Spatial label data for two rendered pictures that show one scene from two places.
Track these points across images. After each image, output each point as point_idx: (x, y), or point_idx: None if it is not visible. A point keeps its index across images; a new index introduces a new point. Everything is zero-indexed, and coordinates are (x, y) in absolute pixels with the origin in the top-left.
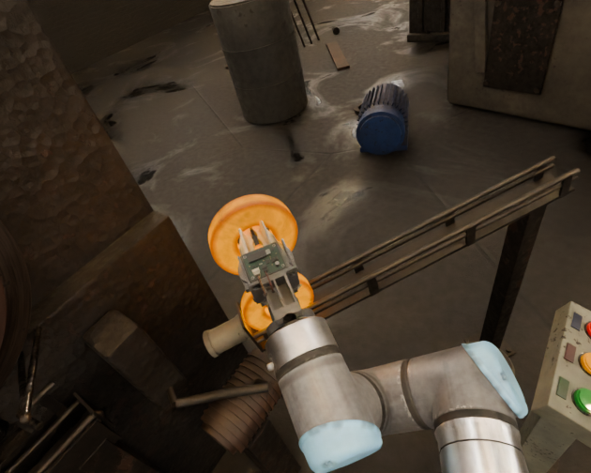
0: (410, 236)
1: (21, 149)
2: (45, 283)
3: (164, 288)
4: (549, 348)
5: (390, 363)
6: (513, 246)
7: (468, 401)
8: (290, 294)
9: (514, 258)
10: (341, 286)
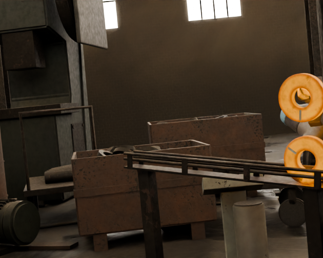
0: (212, 165)
1: None
2: None
3: None
4: (230, 184)
5: (305, 122)
6: (156, 206)
7: (305, 104)
8: None
9: (159, 215)
10: (264, 180)
